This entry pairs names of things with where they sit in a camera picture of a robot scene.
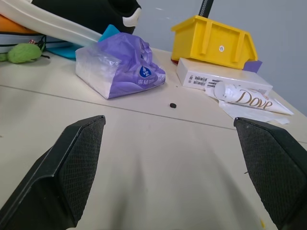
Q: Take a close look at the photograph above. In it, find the purple card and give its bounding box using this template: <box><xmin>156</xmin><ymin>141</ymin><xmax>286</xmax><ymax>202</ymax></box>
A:
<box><xmin>243</xmin><ymin>60</ymin><xmax>263</xmax><ymax>73</ymax></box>

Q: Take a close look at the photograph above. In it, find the black metal post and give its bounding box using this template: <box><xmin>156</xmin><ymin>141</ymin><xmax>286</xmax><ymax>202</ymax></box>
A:
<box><xmin>199</xmin><ymin>0</ymin><xmax>213</xmax><ymax>19</ymax></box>

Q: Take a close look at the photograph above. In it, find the cyan flat plastic piece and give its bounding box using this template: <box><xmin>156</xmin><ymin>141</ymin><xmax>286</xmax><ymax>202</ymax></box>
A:
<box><xmin>46</xmin><ymin>24</ymin><xmax>120</xmax><ymax>61</ymax></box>

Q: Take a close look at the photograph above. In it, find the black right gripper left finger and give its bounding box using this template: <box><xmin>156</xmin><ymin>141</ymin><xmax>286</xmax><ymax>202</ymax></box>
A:
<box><xmin>0</xmin><ymin>115</ymin><xmax>106</xmax><ymax>230</ymax></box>

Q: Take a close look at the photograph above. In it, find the white cardboard box with barcodes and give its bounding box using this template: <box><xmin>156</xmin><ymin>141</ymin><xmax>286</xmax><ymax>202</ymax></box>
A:
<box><xmin>177</xmin><ymin>57</ymin><xmax>273</xmax><ymax>94</ymax></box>

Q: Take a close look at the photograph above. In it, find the orange flat object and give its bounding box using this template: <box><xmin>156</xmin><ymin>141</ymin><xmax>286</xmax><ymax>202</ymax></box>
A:
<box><xmin>0</xmin><ymin>13</ymin><xmax>39</xmax><ymax>35</ymax></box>

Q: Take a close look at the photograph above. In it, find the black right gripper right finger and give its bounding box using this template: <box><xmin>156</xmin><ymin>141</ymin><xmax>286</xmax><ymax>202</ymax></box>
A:
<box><xmin>234</xmin><ymin>117</ymin><xmax>307</xmax><ymax>230</ymax></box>

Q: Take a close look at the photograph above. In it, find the white Dove tube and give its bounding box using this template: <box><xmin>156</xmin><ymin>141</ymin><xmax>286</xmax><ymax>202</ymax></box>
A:
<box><xmin>213</xmin><ymin>81</ymin><xmax>295</xmax><ymax>116</ymax></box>

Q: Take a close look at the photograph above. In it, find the black and white curved object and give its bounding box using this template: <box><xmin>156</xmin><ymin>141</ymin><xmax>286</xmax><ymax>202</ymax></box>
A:
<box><xmin>31</xmin><ymin>0</ymin><xmax>142</xmax><ymax>35</ymax></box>

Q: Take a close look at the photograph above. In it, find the yellow plastic storage bin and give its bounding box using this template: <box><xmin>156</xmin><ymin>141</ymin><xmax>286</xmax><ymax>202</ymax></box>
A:
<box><xmin>170</xmin><ymin>15</ymin><xmax>259</xmax><ymax>70</ymax></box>

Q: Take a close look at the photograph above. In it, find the white crumpled plastic wrapper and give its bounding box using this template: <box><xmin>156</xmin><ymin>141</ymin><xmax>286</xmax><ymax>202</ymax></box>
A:
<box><xmin>204</xmin><ymin>87</ymin><xmax>291</xmax><ymax>125</ymax></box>

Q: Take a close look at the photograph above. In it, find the green plush toy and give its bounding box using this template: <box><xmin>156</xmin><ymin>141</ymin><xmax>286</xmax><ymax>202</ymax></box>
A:
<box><xmin>0</xmin><ymin>43</ymin><xmax>42</xmax><ymax>64</ymax></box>

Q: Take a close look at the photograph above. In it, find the purple tissue pack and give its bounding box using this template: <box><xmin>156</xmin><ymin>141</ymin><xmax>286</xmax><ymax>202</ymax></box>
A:
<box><xmin>75</xmin><ymin>33</ymin><xmax>166</xmax><ymax>100</ymax></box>

